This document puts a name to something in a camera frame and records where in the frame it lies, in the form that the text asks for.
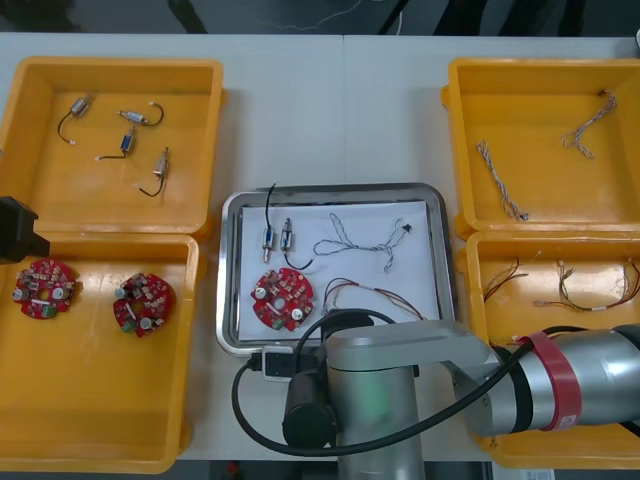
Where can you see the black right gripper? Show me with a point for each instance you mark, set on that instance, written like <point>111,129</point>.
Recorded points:
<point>312,362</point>

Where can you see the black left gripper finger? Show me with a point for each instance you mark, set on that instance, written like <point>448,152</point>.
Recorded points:
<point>25,247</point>
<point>17,217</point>

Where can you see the round red circuit board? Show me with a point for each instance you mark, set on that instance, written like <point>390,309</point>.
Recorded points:
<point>50,272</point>
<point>280,290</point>
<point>160,295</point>

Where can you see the steel tray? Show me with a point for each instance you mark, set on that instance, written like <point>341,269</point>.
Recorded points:
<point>227,280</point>

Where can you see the silver-grey and black right arm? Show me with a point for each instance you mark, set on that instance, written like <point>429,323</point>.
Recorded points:
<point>375,400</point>

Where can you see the white paper sheet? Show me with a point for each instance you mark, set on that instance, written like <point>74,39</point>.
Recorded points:
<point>310,220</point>

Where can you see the yellow-orange plastic bin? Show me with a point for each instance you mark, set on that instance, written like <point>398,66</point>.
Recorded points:
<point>540,175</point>
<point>100,400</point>
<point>190,150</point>
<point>540,280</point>

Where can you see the black stand leg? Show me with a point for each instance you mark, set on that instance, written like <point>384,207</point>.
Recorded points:
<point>187,15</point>
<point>395,15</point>

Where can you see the pale grey right wrist camera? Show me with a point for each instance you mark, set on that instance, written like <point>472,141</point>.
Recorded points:
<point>275,372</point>

